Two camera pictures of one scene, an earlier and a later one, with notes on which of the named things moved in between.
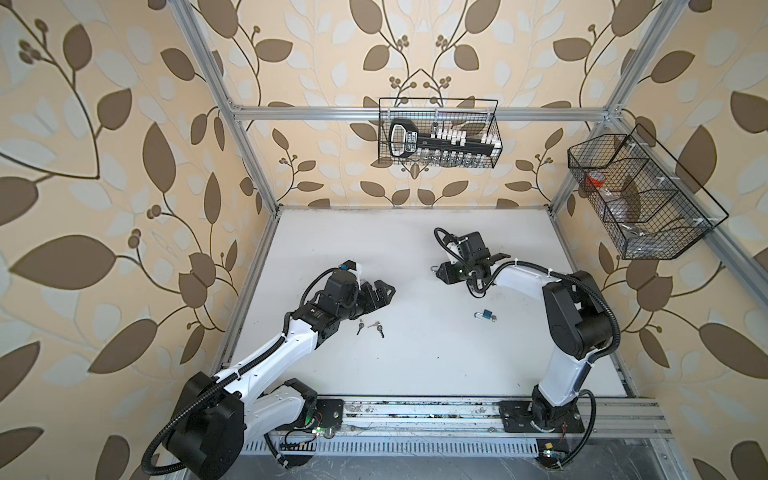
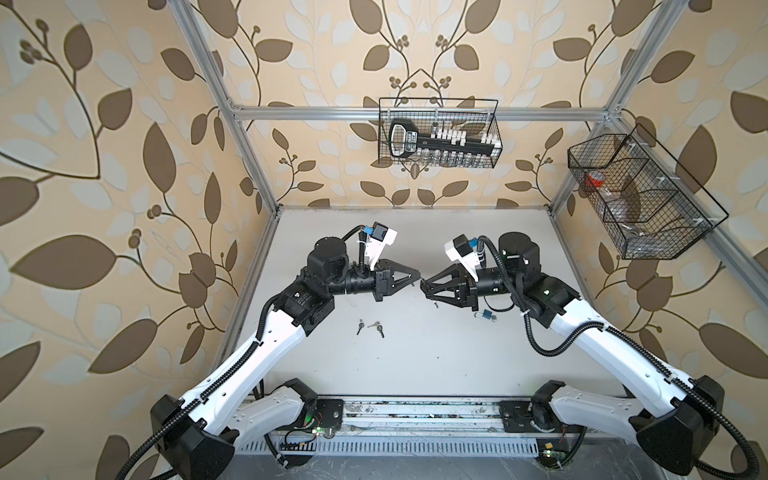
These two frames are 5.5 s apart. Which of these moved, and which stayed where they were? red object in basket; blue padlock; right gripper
Moved: right gripper
Stayed: blue padlock; red object in basket
